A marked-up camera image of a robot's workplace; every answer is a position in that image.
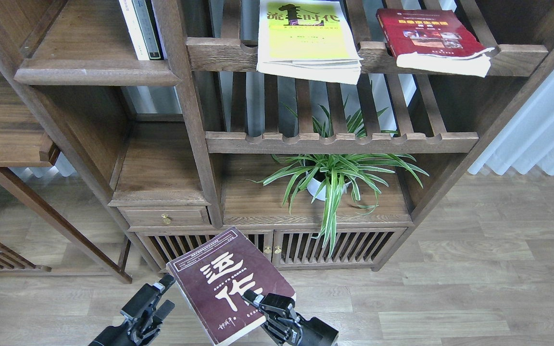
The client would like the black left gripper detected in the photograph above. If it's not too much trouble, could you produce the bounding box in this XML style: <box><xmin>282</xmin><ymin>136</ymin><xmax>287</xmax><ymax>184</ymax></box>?
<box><xmin>109</xmin><ymin>273</ymin><xmax>176</xmax><ymax>346</ymax></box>

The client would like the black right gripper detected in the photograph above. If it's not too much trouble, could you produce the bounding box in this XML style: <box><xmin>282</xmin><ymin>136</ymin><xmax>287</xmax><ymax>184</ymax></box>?
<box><xmin>242</xmin><ymin>290</ymin><xmax>339</xmax><ymax>346</ymax></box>

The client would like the dark maroon book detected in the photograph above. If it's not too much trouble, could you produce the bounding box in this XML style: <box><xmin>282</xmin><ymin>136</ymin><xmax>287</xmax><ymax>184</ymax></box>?
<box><xmin>166</xmin><ymin>226</ymin><xmax>296</xmax><ymax>346</ymax></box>

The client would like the red cover book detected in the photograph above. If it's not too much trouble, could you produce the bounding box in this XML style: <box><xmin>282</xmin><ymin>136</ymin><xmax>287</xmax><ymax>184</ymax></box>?
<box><xmin>376</xmin><ymin>8</ymin><xmax>493</xmax><ymax>77</ymax></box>

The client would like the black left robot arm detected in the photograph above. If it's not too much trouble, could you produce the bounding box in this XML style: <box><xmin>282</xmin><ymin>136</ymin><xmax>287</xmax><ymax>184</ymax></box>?
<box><xmin>90</xmin><ymin>274</ymin><xmax>176</xmax><ymax>346</ymax></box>

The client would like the brass drawer knob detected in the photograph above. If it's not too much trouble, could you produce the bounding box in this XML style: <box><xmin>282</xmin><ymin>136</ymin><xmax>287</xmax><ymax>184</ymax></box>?
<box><xmin>161</xmin><ymin>214</ymin><xmax>172</xmax><ymax>225</ymax></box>

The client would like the white plant pot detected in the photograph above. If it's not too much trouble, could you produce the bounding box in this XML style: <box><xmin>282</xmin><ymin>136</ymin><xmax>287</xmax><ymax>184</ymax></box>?
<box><xmin>305</xmin><ymin>166</ymin><xmax>352</xmax><ymax>204</ymax></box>

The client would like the green spider plant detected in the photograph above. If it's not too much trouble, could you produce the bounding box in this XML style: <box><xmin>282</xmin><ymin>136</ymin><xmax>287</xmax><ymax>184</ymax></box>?
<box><xmin>250</xmin><ymin>96</ymin><xmax>429</xmax><ymax>258</ymax></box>

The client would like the dark wooden bookshelf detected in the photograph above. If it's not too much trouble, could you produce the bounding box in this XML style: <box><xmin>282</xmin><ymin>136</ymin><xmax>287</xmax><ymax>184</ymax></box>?
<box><xmin>0</xmin><ymin>0</ymin><xmax>554</xmax><ymax>270</ymax></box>

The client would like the yellow-green cover book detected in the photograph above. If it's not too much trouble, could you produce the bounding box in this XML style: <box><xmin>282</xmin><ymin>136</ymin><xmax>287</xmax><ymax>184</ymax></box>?
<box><xmin>256</xmin><ymin>0</ymin><xmax>361</xmax><ymax>85</ymax></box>

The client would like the dark green spine book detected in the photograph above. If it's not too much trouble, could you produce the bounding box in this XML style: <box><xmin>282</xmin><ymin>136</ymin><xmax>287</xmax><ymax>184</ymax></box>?
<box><xmin>132</xmin><ymin>0</ymin><xmax>165</xmax><ymax>61</ymax></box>

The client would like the white spine book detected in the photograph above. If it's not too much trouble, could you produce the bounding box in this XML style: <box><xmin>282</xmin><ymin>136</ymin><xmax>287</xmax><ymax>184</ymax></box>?
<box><xmin>119</xmin><ymin>0</ymin><xmax>150</xmax><ymax>61</ymax></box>

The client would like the white curtain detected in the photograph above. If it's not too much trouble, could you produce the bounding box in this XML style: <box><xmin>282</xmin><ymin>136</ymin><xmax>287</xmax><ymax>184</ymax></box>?
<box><xmin>468</xmin><ymin>70</ymin><xmax>554</xmax><ymax>175</ymax></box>

